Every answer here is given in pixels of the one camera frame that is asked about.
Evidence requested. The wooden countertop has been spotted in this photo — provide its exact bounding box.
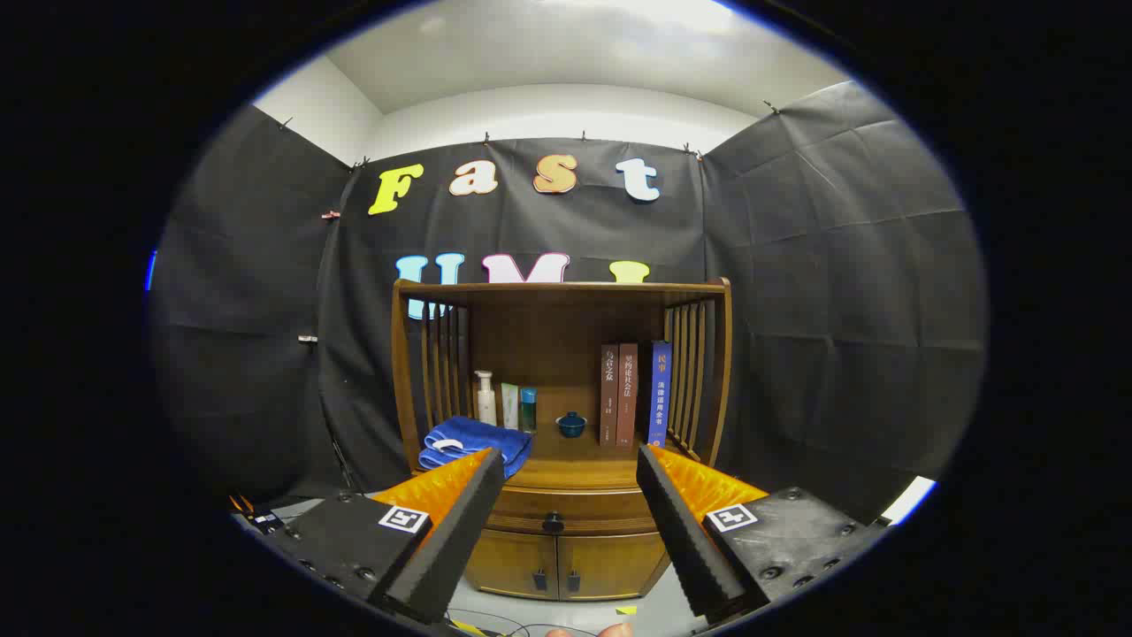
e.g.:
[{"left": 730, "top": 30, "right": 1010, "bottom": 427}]
[{"left": 416, "top": 429, "right": 704, "bottom": 490}]

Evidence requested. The wooden cabinet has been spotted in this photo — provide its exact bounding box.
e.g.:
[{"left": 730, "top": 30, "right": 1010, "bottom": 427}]
[{"left": 392, "top": 277, "right": 733, "bottom": 602}]

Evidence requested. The dark brown book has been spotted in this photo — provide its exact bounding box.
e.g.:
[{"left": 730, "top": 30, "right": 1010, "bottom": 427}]
[{"left": 600, "top": 344, "right": 620, "bottom": 447}]

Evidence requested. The reddish brown book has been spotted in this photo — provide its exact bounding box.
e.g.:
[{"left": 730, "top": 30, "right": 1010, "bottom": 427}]
[{"left": 617, "top": 343, "right": 639, "bottom": 446}]

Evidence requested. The wooden drawer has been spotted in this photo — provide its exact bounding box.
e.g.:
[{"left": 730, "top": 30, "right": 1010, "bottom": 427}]
[{"left": 485, "top": 484, "right": 661, "bottom": 537}]

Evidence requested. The blue book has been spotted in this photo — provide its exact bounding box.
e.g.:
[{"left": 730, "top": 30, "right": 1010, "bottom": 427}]
[{"left": 639, "top": 341, "right": 673, "bottom": 448}]

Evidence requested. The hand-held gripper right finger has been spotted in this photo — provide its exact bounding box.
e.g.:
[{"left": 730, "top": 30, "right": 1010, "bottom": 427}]
[{"left": 636, "top": 443, "right": 875, "bottom": 625}]

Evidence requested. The wooden cabinet door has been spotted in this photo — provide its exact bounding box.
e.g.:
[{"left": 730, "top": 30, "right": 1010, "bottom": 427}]
[
  {"left": 464, "top": 529, "right": 560, "bottom": 602},
  {"left": 557, "top": 531, "right": 669, "bottom": 602}
]

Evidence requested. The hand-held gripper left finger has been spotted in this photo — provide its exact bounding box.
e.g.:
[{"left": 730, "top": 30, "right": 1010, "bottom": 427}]
[{"left": 265, "top": 447, "right": 507, "bottom": 625}]

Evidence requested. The blue folded towel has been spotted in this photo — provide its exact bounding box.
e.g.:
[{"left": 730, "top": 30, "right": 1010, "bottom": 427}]
[{"left": 418, "top": 416, "right": 533, "bottom": 480}]

